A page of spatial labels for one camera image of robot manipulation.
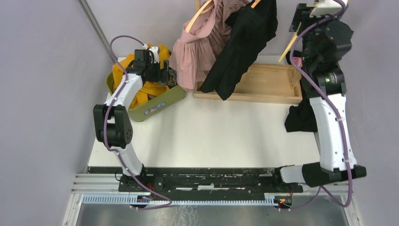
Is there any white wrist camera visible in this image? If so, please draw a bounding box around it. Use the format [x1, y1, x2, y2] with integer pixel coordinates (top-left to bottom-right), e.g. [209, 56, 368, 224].
[143, 44, 160, 64]
[309, 0, 343, 18]

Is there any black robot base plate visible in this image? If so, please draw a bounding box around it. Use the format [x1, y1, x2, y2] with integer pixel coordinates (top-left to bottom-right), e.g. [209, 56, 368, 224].
[88, 167, 323, 202]

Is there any black cloth on table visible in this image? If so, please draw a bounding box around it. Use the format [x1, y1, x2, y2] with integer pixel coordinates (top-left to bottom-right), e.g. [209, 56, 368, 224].
[284, 80, 318, 133]

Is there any black skirt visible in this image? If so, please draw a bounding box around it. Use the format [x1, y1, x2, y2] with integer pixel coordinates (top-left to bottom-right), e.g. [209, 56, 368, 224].
[199, 0, 278, 100]

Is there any grey slotted cable duct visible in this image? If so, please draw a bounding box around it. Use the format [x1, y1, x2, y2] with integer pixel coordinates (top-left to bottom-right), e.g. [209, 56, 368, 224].
[81, 194, 276, 207]

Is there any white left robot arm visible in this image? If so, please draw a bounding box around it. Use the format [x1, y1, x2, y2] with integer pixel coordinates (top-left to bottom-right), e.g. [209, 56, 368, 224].
[93, 47, 169, 192]

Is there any aluminium corner profile left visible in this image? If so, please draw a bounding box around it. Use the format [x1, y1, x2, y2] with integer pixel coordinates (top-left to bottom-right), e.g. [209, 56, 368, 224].
[78, 0, 114, 62]

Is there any small pink cloth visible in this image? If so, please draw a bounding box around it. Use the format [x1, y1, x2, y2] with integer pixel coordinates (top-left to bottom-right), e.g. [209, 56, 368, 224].
[291, 57, 302, 68]

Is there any cream hanger of yellow skirt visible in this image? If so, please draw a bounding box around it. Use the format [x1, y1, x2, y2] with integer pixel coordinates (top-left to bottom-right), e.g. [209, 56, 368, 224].
[278, 22, 302, 62]

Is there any olive green plastic basket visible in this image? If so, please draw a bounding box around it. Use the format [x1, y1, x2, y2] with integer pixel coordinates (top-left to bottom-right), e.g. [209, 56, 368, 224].
[106, 51, 188, 122]

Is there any yellow skirt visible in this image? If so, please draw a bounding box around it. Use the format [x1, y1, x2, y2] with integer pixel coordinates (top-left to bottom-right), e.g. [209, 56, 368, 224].
[106, 53, 169, 110]

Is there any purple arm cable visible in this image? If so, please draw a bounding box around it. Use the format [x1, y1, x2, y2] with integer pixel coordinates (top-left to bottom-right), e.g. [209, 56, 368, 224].
[103, 35, 173, 211]
[280, 0, 353, 211]

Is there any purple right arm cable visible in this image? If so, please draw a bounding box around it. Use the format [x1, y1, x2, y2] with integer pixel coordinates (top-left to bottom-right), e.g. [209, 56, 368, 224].
[280, 0, 353, 211]

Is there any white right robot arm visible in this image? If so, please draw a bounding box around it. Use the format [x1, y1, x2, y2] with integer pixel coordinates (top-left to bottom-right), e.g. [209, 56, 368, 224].
[271, 0, 367, 192]

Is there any pink pleated skirt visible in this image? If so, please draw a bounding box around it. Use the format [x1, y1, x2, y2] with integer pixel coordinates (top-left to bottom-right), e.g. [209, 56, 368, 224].
[169, 0, 249, 92]

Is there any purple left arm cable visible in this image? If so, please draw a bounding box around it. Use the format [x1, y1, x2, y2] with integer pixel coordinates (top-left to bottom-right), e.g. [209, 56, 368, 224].
[103, 35, 173, 211]

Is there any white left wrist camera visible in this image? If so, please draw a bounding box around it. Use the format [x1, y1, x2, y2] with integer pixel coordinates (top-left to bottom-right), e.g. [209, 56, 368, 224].
[143, 44, 160, 64]

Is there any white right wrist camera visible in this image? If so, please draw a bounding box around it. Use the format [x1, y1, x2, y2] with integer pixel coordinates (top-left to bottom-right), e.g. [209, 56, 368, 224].
[309, 0, 343, 18]

